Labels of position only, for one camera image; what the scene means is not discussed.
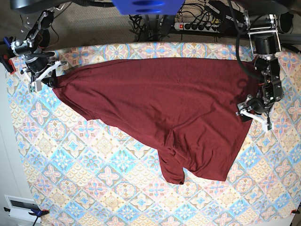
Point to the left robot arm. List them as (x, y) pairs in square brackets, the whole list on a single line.
[(261, 26)]

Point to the black power strip red switch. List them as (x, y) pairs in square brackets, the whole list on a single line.
[(198, 27)]

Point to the orange right clamp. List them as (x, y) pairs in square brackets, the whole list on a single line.
[(295, 211)]

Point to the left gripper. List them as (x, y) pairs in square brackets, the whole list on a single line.
[(255, 106)]

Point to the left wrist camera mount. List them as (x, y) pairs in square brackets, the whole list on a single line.
[(265, 125)]

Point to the blue orange lower clamp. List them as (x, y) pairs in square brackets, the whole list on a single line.
[(35, 213)]

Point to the white wall socket plate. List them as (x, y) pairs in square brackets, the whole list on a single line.
[(20, 208)]

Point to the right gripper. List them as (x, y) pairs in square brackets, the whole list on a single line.
[(37, 61)]

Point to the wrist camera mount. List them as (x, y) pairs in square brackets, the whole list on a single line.
[(47, 76), (265, 125)]

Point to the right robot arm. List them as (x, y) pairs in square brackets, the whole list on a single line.
[(32, 33)]

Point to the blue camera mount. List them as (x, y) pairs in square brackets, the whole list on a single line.
[(148, 7)]

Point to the maroon t-shirt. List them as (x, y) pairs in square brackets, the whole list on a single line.
[(185, 108)]

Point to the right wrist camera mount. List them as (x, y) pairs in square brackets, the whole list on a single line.
[(47, 76)]

